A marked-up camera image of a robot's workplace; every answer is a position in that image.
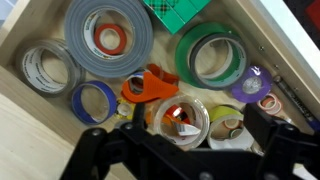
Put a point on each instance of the purple tape roll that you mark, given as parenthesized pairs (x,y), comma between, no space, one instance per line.
(240,91)

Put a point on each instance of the wide clear tape roll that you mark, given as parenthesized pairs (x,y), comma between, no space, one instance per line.
(200,113)

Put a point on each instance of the orange tape dispenser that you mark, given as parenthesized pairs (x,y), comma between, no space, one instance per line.
(153,88)

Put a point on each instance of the wide green tape roll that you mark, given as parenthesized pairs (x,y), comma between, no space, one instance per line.
(182,50)

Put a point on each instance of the yellow-green tape roll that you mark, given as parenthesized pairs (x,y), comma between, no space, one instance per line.
(220,111)

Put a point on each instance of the large grey duct tape roll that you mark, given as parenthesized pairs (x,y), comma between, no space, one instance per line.
(76,30)

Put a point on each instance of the wooden drawer with white front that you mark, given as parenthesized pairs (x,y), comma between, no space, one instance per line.
(165,50)

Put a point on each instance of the dark pen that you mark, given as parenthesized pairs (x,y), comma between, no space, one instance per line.
(293,96)

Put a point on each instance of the small red tape roll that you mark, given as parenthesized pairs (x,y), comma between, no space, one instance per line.
(97,39)

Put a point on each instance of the clear packing tape roll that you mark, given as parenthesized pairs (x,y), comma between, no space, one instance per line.
(28,71)

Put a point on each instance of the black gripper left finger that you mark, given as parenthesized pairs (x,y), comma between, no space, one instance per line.
(139,115)

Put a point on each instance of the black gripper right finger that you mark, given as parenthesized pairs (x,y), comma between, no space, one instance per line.
(261,125)

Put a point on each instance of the small yellow tape roll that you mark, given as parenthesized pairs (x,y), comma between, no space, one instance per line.
(119,115)

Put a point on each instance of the white tape roll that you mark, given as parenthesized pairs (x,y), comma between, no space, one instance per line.
(216,141)

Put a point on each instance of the small pink tape roll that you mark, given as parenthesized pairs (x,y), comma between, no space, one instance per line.
(278,108)

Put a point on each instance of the green tape boxes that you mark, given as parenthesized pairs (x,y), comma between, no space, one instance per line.
(173,16)

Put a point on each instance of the blue tape roll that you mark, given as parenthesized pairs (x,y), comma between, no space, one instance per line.
(76,103)

